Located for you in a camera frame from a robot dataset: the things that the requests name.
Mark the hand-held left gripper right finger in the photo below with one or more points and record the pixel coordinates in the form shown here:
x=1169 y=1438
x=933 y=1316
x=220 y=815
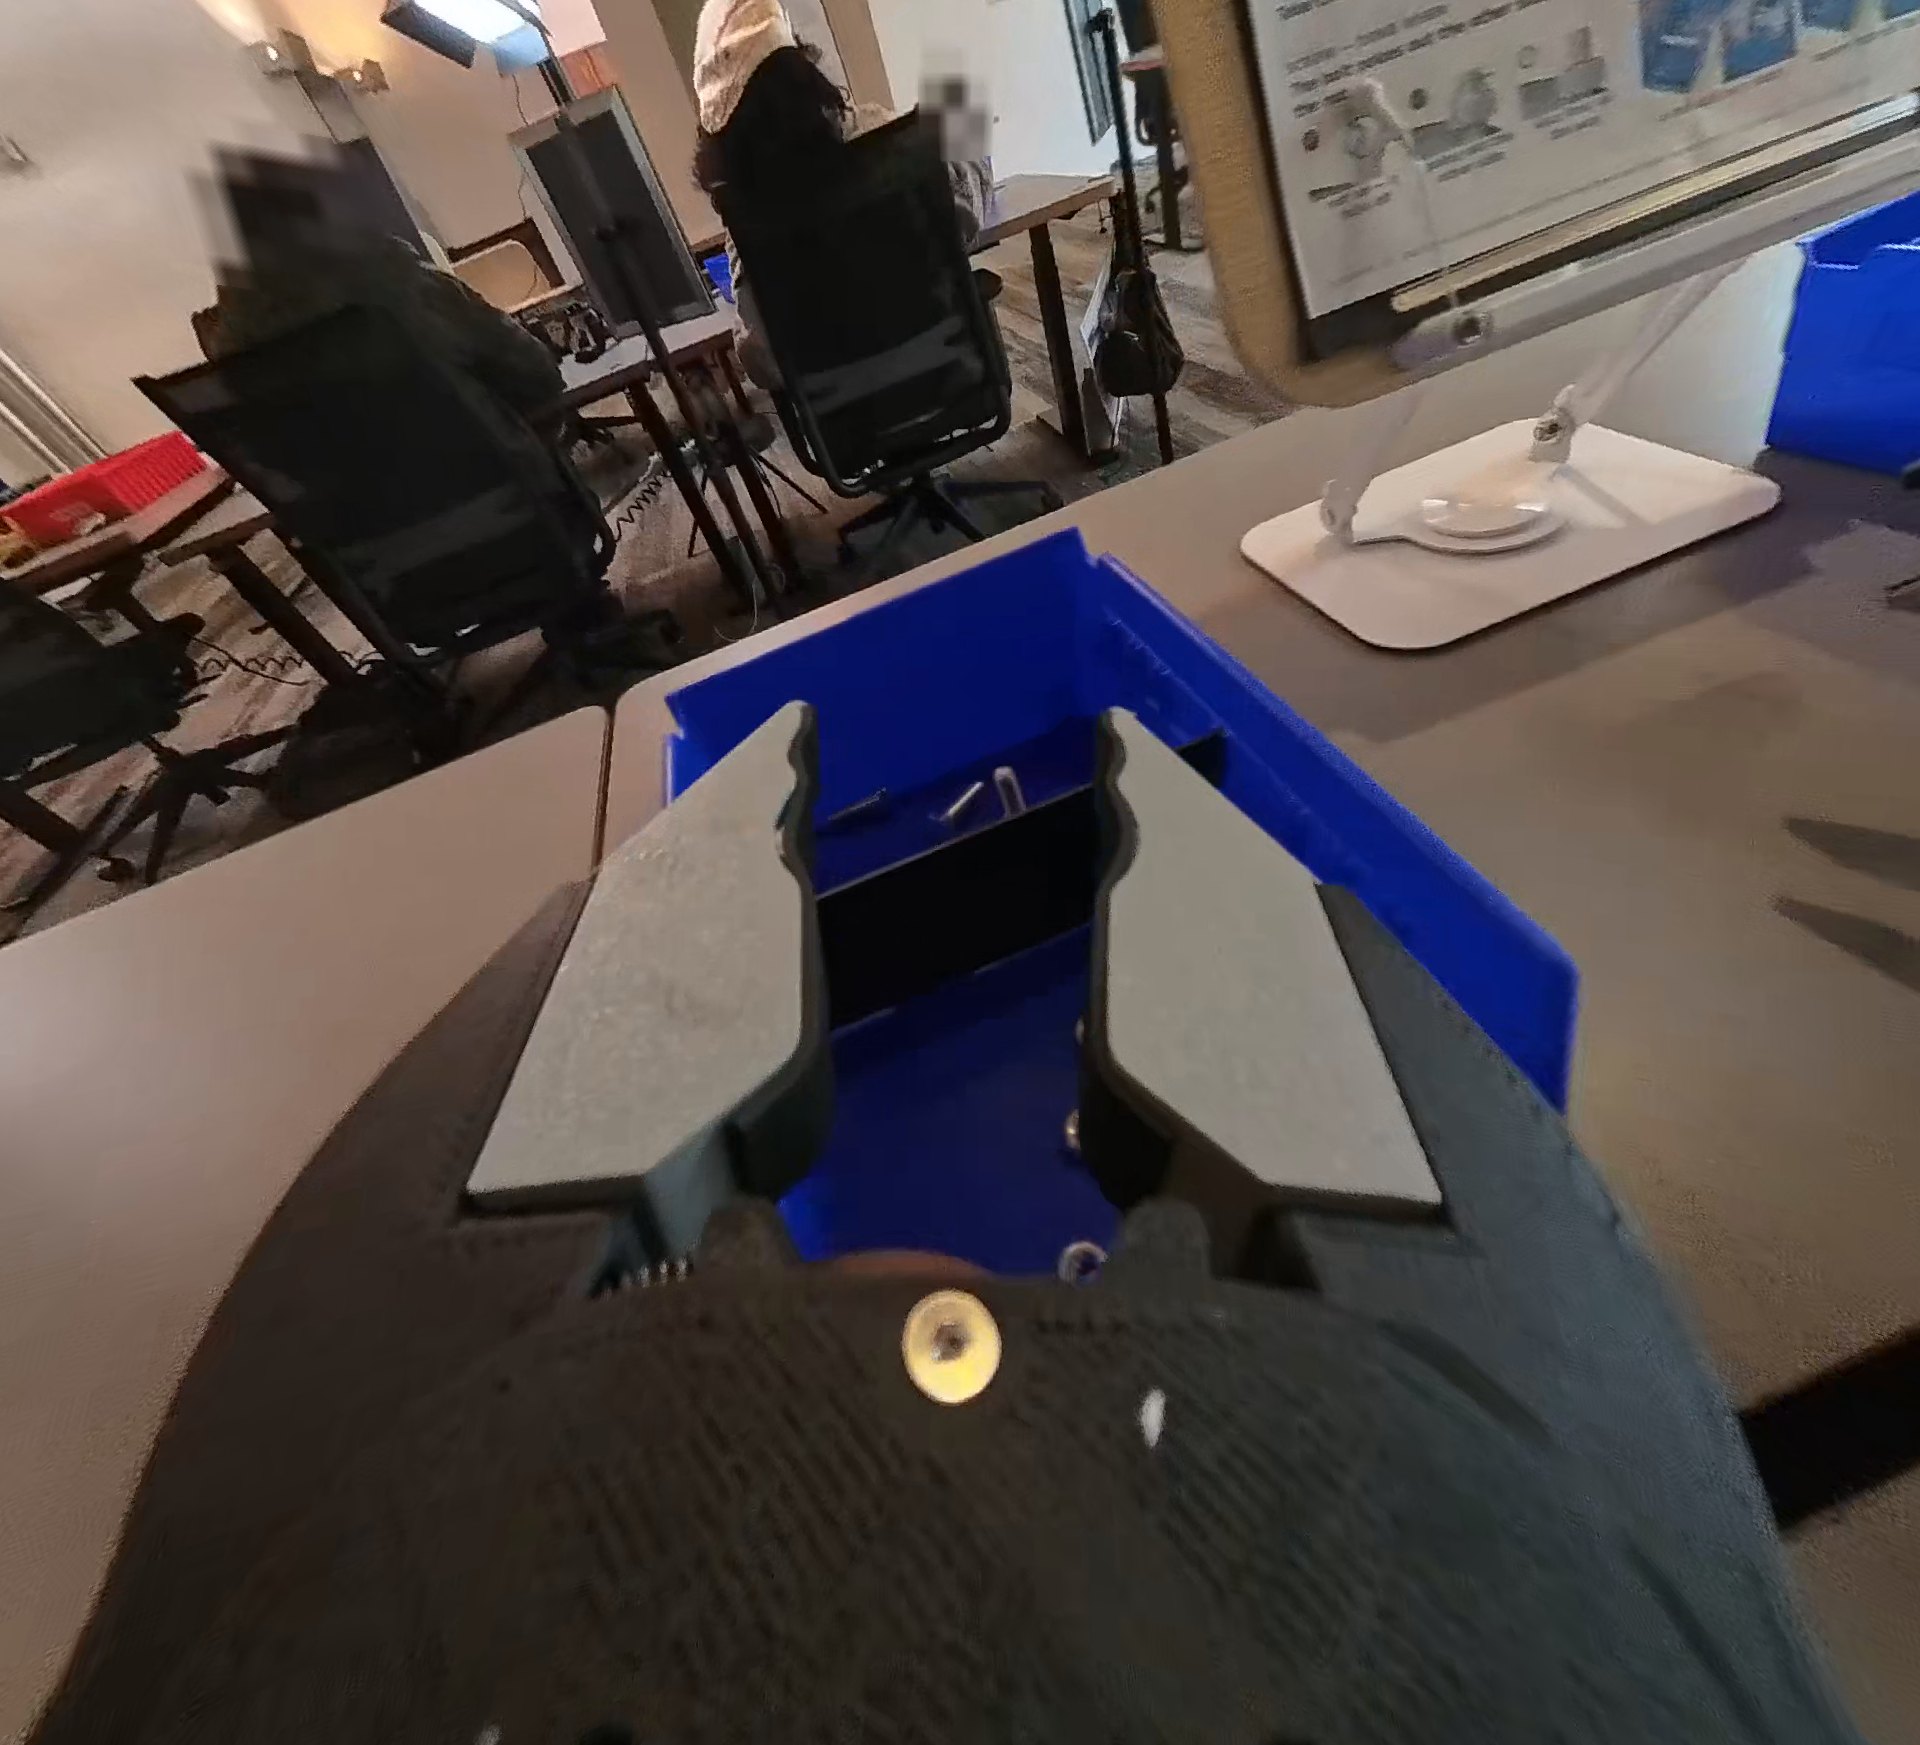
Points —
x=1245 y=1025

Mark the black hanging bag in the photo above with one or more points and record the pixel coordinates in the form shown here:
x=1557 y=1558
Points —
x=1125 y=333

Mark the blue bin with black divider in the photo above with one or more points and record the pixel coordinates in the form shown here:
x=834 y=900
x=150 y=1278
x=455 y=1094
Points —
x=929 y=649

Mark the red plastic bin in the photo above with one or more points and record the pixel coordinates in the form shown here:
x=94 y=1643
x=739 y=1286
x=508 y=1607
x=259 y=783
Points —
x=105 y=484

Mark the steel hex bolt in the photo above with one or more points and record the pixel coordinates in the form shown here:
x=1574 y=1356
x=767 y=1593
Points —
x=1008 y=790
x=957 y=800

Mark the dark screen on stand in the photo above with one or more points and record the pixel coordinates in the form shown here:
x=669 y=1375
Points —
x=615 y=216

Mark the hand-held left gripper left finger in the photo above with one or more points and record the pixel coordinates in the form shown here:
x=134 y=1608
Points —
x=660 y=1009

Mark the black mesh office chair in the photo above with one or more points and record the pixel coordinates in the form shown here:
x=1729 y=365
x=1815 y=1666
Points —
x=886 y=319
x=375 y=470
x=74 y=695

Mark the printed instruction sheet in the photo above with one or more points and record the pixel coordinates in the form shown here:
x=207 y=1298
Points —
x=1500 y=64

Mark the blue plastic bin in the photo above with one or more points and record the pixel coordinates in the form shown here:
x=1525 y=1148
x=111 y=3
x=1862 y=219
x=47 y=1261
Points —
x=1852 y=333

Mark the wooden desk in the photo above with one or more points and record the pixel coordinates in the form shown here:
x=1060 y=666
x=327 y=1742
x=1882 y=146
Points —
x=196 y=522
x=1049 y=193

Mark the white instruction stand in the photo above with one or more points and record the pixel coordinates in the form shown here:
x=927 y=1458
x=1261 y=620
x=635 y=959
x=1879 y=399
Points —
x=1200 y=125

